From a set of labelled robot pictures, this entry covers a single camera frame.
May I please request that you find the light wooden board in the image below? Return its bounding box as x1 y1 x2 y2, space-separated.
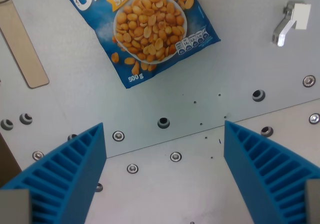
0 0 50 89

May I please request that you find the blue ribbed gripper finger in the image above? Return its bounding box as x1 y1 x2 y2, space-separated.
223 120 320 224
0 122 107 224

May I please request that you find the metal angle bracket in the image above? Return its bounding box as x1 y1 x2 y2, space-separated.
270 1 299 47

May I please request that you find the blue peanut bag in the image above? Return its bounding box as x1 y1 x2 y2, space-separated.
58 0 222 90

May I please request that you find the brown wooden panel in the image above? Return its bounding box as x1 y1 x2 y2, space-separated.
0 133 23 188

